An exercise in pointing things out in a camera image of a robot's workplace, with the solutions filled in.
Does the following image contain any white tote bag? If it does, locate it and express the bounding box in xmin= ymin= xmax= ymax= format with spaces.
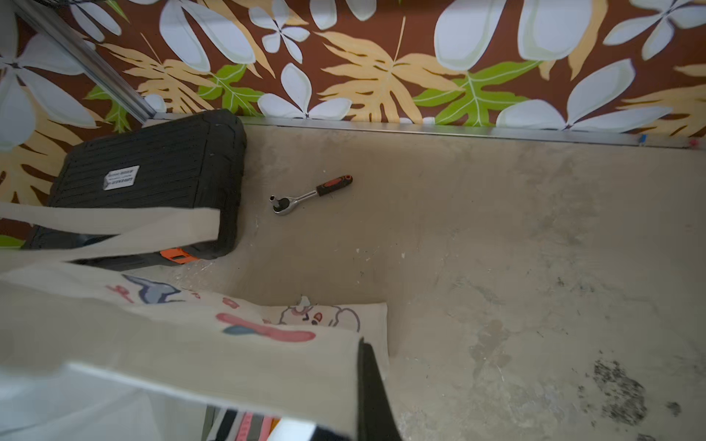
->
xmin=0 ymin=200 xmax=390 ymax=441

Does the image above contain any black tool case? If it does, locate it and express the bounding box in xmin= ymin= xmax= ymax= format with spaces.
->
xmin=1 ymin=110 xmax=247 ymax=271

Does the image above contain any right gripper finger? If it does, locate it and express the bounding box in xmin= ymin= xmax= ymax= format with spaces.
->
xmin=308 ymin=337 xmax=404 ymax=441

